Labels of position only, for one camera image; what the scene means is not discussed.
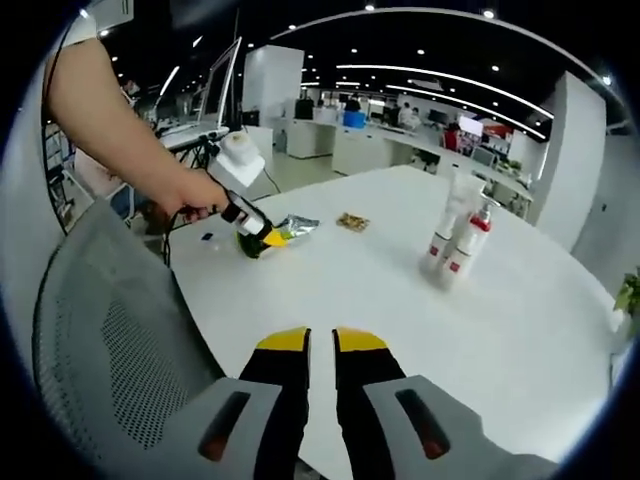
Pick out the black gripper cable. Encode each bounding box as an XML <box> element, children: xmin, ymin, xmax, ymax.
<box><xmin>160</xmin><ymin>207</ymin><xmax>179</xmax><ymax>269</ymax></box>

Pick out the green black foil packet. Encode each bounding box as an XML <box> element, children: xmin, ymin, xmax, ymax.
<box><xmin>234</xmin><ymin>213</ymin><xmax>321</xmax><ymax>261</ymax></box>

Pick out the small brown snack packet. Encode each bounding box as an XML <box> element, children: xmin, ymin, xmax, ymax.
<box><xmin>335</xmin><ymin>211</ymin><xmax>372</xmax><ymax>233</ymax></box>

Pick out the person's left hand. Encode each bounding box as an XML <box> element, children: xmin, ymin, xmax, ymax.
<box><xmin>169</xmin><ymin>167</ymin><xmax>229</xmax><ymax>225</ymax></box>

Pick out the small white skincare tube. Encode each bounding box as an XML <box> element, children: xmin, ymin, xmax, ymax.
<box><xmin>439</xmin><ymin>209</ymin><xmax>476</xmax><ymax>291</ymax></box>

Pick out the white skincare bottle red collar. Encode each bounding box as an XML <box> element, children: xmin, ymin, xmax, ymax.
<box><xmin>467</xmin><ymin>196</ymin><xmax>501</xmax><ymax>266</ymax></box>

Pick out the white office counter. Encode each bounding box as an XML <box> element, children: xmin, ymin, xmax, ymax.
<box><xmin>287</xmin><ymin>117</ymin><xmax>534</xmax><ymax>211</ymax></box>

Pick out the potted green plant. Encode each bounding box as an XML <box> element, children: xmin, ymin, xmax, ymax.
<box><xmin>613</xmin><ymin>267</ymin><xmax>640</xmax><ymax>321</ymax></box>

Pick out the grey mesh office chair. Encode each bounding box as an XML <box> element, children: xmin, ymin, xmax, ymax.
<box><xmin>31</xmin><ymin>198</ymin><xmax>229</xmax><ymax>480</ymax></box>

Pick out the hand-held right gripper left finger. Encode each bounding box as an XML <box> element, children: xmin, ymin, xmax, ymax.
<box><xmin>159</xmin><ymin>326</ymin><xmax>312</xmax><ymax>480</ymax></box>

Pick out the white panel stand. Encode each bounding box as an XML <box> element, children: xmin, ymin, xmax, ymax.
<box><xmin>199</xmin><ymin>37</ymin><xmax>246</xmax><ymax>134</ymax></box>

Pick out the tall white skincare tube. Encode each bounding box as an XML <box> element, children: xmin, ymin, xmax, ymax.
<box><xmin>418</xmin><ymin>172</ymin><xmax>487</xmax><ymax>279</ymax></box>

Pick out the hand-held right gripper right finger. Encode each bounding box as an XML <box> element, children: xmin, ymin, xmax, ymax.
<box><xmin>332</xmin><ymin>326</ymin><xmax>560</xmax><ymax>480</ymax></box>

